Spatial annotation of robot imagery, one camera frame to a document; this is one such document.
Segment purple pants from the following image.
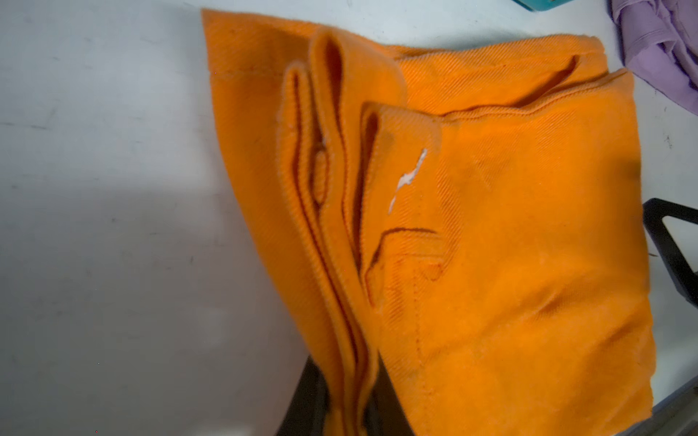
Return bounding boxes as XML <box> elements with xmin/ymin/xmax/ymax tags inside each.
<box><xmin>610</xmin><ymin>0</ymin><xmax>697</xmax><ymax>114</ymax></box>

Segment teal plastic basket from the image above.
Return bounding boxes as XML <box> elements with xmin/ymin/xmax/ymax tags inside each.
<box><xmin>514</xmin><ymin>0</ymin><xmax>572</xmax><ymax>12</ymax></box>

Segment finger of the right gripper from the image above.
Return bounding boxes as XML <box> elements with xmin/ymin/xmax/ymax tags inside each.
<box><xmin>643</xmin><ymin>198</ymin><xmax>697</xmax><ymax>307</ymax></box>

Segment orange pants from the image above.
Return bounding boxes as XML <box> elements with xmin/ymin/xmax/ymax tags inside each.
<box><xmin>202</xmin><ymin>9</ymin><xmax>656</xmax><ymax>435</ymax></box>

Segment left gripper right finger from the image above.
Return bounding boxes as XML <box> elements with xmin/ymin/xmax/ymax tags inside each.
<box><xmin>365</xmin><ymin>358</ymin><xmax>414</xmax><ymax>436</ymax></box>

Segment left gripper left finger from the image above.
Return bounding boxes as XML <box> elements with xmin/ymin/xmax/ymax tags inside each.
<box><xmin>276</xmin><ymin>357</ymin><xmax>329</xmax><ymax>436</ymax></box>

